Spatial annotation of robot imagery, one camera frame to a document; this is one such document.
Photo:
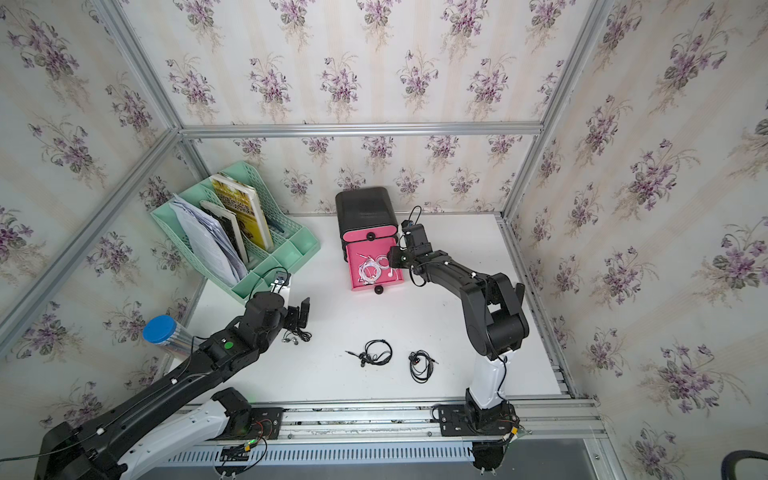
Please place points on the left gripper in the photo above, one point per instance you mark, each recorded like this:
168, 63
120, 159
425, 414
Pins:
292, 313

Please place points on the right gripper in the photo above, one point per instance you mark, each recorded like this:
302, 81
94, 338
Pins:
392, 256

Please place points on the black earphones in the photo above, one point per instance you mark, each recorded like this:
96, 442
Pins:
376, 352
296, 336
421, 366

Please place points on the white earphones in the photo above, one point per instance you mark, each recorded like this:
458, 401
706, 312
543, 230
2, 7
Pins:
376, 266
387, 273
363, 276

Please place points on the pink drawer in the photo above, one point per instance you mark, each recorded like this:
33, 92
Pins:
369, 234
356, 252

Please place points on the black pink drawer cabinet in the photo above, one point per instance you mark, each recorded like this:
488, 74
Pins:
363, 208

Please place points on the pink top drawer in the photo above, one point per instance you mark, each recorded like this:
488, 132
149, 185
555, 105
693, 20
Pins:
369, 234

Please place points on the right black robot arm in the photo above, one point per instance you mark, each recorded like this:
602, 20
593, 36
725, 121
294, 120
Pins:
492, 308

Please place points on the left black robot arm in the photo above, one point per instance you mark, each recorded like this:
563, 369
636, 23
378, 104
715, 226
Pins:
186, 406

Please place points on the green plastic file organizer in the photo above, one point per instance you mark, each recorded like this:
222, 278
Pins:
292, 243

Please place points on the white paper stack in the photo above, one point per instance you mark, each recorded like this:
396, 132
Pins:
209, 242

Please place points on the black stapler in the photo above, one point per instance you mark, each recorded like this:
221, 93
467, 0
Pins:
520, 293

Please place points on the yellow book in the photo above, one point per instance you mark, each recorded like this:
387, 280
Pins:
244, 202

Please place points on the blue lid plastic jar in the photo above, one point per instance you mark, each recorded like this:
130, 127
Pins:
166, 333

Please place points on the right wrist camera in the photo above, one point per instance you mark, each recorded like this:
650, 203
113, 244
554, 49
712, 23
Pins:
408, 226

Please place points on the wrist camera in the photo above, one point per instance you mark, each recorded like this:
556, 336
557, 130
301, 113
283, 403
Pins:
281, 282
408, 226

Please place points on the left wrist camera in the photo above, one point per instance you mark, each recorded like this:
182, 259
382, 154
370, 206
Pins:
281, 282

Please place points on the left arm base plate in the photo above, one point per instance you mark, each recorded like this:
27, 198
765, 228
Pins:
256, 423

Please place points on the aluminium front rail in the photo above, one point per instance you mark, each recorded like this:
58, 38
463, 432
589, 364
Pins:
411, 421

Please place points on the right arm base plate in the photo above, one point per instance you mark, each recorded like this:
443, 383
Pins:
469, 420

